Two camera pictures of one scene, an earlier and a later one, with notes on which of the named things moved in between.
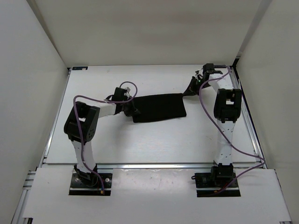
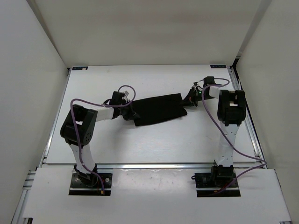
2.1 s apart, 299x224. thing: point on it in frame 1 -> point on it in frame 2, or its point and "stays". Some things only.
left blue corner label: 80,68 stays
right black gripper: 191,90 -> 190,98
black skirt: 159,107 stays
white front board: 157,194 stays
